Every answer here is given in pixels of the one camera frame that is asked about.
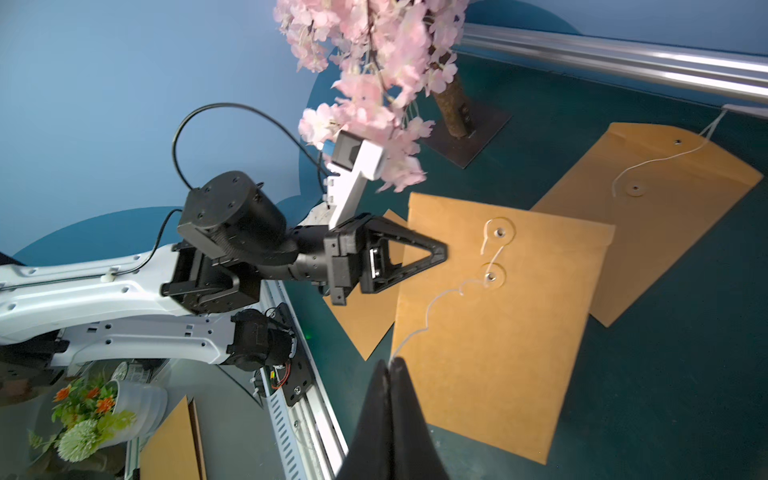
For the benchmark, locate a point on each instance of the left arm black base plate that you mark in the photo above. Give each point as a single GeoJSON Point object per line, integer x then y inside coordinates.
{"type": "Point", "coordinates": [288, 367]}

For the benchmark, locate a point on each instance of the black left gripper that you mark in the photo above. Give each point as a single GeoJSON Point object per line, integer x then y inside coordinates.
{"type": "Point", "coordinates": [376, 254]}

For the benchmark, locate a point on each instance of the brown cardboard box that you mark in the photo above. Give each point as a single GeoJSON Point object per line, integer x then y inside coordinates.
{"type": "Point", "coordinates": [175, 451]}

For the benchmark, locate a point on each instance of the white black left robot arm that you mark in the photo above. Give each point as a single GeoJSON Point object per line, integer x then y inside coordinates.
{"type": "Point", "coordinates": [198, 299]}

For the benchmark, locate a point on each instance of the white pot orange green flowers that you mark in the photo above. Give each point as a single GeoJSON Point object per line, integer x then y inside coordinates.
{"type": "Point", "coordinates": [93, 413]}

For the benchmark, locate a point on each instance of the back horizontal aluminium bar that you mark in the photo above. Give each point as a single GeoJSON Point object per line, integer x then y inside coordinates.
{"type": "Point", "coordinates": [736, 76]}

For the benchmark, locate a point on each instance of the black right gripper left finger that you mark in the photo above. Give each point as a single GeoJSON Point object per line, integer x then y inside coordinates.
{"type": "Point", "coordinates": [370, 454]}

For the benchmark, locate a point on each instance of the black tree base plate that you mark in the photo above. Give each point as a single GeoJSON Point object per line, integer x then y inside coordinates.
{"type": "Point", "coordinates": [487, 121]}

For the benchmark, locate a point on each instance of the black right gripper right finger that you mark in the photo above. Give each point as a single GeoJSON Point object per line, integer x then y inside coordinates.
{"type": "Point", "coordinates": [415, 456]}

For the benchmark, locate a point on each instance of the aluminium front mounting rail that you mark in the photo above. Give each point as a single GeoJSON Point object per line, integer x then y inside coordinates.
{"type": "Point", "coordinates": [309, 439]}

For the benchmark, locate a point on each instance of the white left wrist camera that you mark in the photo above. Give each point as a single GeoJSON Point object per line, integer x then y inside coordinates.
{"type": "Point", "coordinates": [354, 161]}

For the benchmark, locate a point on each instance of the pink artificial blossom tree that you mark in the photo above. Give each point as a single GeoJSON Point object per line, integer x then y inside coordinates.
{"type": "Point", "coordinates": [388, 52]}

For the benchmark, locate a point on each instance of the kraft paper file bag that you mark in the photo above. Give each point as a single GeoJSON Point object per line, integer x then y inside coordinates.
{"type": "Point", "coordinates": [662, 188]}
{"type": "Point", "coordinates": [490, 336]}
{"type": "Point", "coordinates": [366, 318]}

